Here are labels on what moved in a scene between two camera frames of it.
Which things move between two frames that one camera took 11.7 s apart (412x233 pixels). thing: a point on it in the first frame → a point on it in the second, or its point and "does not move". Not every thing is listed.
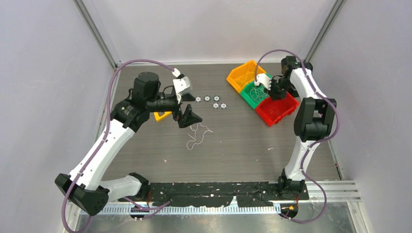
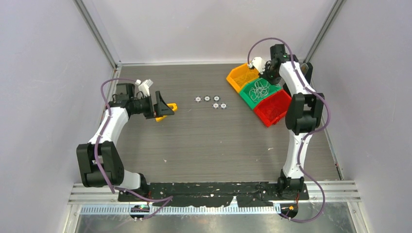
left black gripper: x=187 y=118 → x=159 y=109
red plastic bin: x=274 y=111 does not move
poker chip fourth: x=215 y=105 does not move
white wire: x=257 y=93 does not move
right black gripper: x=275 y=95 → x=275 y=81
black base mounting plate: x=247 y=194 does not move
